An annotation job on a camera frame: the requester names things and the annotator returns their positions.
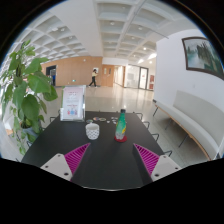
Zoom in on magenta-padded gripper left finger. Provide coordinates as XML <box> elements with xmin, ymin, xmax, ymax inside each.
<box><xmin>40</xmin><ymin>142</ymin><xmax>92</xmax><ymax>184</ymax></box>

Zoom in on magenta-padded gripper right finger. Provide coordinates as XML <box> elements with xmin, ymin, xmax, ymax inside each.
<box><xmin>131</xmin><ymin>143</ymin><xmax>183</xmax><ymax>186</ymax></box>

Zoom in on green plastic drink bottle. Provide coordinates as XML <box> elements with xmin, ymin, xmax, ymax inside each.
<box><xmin>114</xmin><ymin>108</ymin><xmax>128</xmax><ymax>141</ymax></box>

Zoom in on white dotted cup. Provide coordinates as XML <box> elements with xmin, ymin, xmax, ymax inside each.
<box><xmin>84</xmin><ymin>122</ymin><xmax>101</xmax><ymax>141</ymax></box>

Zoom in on flat round red coaster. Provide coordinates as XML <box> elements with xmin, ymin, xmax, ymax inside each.
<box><xmin>113</xmin><ymin>134</ymin><xmax>129</xmax><ymax>144</ymax></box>

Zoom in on clear acrylic sign stand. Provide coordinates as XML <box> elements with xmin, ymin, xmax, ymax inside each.
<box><xmin>59</xmin><ymin>84</ymin><xmax>87</xmax><ymax>123</ymax></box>

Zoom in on green leafy potted plant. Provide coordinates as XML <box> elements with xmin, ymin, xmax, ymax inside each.
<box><xmin>0</xmin><ymin>39</ymin><xmax>59</xmax><ymax>157</ymax></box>

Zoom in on person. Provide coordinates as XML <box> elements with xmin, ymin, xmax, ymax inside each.
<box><xmin>88</xmin><ymin>68</ymin><xmax>100</xmax><ymax>89</ymax></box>

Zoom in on framed landscape painting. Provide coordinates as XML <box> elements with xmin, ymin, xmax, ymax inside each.
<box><xmin>181</xmin><ymin>36</ymin><xmax>224</xmax><ymax>82</ymax></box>

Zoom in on recessed ceiling lights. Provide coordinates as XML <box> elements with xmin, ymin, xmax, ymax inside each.
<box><xmin>49</xmin><ymin>19</ymin><xmax>151</xmax><ymax>63</ymax></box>

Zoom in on long white wall bench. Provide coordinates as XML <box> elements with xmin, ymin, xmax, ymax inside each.
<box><xmin>152</xmin><ymin>89</ymin><xmax>224</xmax><ymax>162</ymax></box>

